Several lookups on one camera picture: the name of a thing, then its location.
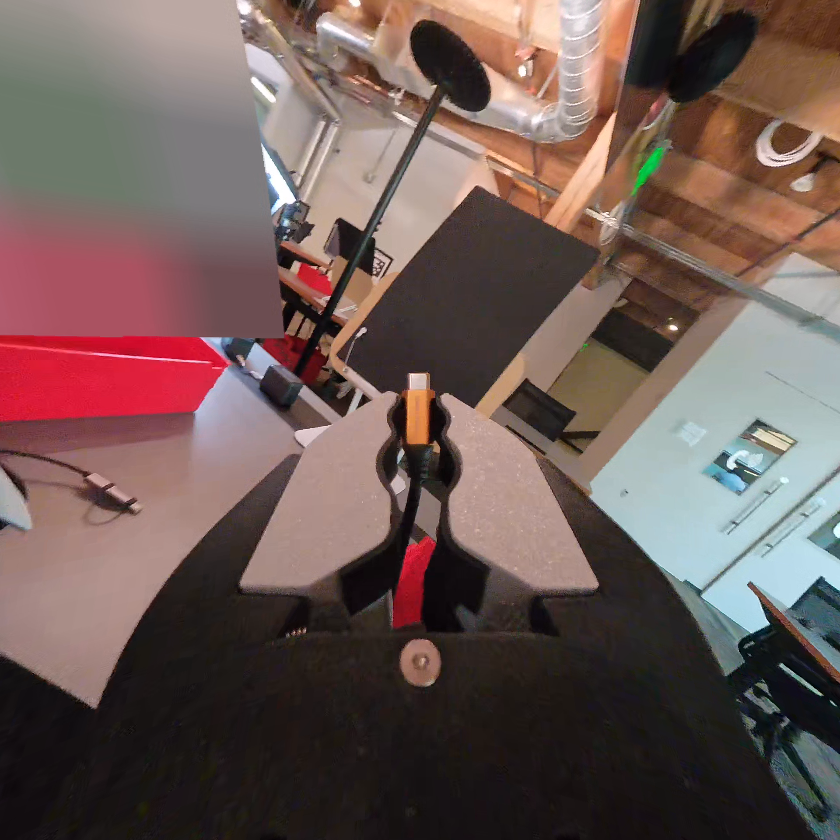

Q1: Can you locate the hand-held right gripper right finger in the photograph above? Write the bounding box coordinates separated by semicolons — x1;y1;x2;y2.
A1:
423;392;601;632

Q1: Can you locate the red bin with black divider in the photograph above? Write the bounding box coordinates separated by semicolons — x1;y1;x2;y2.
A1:
392;535;437;627

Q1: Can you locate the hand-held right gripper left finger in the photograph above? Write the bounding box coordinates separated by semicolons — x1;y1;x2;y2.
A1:
238;392;406;614

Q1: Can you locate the green exit sign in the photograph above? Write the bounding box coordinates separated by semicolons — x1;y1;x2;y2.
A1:
629;146;669;198

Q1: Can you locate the silver ventilation duct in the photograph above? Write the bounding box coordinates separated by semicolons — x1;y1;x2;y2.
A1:
315;0;608;145

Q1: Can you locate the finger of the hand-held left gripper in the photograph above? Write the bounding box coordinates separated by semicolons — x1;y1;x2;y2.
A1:
0;459;34;532

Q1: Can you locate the white cable coil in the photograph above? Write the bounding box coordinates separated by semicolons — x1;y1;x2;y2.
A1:
755;118;824;166

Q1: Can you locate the red plastic bin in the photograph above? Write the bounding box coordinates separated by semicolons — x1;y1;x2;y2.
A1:
0;335;232;422

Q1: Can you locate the grey usb hub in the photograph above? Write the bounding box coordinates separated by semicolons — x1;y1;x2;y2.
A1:
0;448;144;526

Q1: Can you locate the white tablet stand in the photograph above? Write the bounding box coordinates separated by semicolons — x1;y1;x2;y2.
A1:
294;328;395;447

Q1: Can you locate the black office chair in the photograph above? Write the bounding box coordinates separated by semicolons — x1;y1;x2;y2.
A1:
502;379;578;454
738;577;840;821

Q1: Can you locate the black tripod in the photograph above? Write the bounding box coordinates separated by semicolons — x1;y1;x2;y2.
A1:
292;20;493;378

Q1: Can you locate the white door with window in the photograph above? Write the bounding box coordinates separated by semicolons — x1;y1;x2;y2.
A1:
682;394;798;565
761;459;840;592

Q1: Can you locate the black cable with orange plugs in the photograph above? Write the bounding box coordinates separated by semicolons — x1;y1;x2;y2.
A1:
392;372;438;608

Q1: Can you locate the wooden desk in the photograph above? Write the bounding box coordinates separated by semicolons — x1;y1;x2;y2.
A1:
748;581;840;683

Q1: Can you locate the black board with wooden rim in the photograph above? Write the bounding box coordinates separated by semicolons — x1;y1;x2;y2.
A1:
330;185;601;421

